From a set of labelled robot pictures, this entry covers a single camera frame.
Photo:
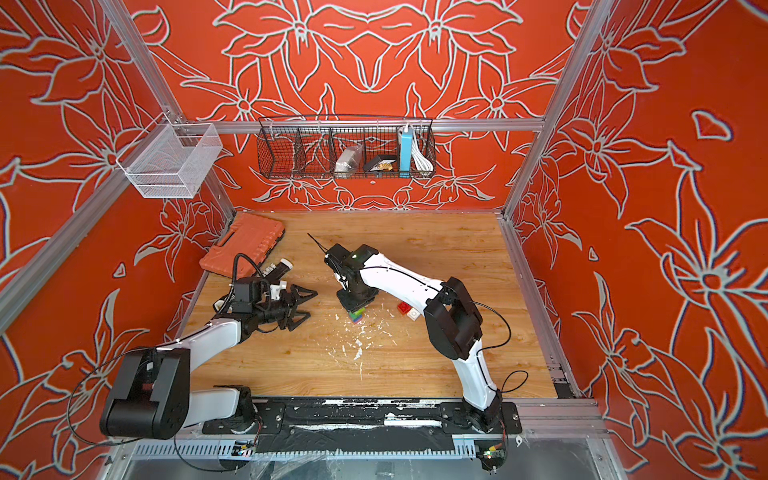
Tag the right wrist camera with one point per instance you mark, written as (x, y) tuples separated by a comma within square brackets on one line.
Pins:
[(334, 258)]

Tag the white wire basket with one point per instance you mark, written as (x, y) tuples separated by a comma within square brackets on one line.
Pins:
[(172, 161)]

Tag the black wire basket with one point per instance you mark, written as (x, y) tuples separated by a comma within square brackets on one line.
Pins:
[(301, 148)]

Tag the small white lego brick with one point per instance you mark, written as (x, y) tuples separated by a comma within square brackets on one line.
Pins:
[(413, 314)]

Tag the black handheld tool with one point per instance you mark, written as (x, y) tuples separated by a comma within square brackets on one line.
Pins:
[(274, 273)]

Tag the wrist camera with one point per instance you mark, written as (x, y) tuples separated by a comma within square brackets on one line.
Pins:
[(247, 293), (334, 258)]

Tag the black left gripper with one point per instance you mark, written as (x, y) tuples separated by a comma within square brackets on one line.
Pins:
[(288, 307)]

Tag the orange tool case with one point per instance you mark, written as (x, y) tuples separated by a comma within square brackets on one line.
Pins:
[(250, 234)]

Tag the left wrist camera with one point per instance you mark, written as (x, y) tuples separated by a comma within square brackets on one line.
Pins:
[(247, 293)]

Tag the black item in basket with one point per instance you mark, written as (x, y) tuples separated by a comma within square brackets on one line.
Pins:
[(383, 163)]

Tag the green lego brick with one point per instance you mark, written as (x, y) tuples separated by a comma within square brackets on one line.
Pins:
[(356, 315)]

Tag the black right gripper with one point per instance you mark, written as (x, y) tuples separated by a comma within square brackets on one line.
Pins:
[(354, 307)]

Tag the grey packet in basket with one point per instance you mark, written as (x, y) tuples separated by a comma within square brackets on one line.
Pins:
[(348, 162)]

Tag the red lego brick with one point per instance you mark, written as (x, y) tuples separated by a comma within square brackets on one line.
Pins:
[(404, 308)]

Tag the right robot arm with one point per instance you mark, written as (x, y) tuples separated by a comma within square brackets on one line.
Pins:
[(452, 319)]

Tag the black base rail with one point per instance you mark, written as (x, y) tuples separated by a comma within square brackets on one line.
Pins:
[(370, 426)]

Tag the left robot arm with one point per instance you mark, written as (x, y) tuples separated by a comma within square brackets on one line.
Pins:
[(152, 397)]

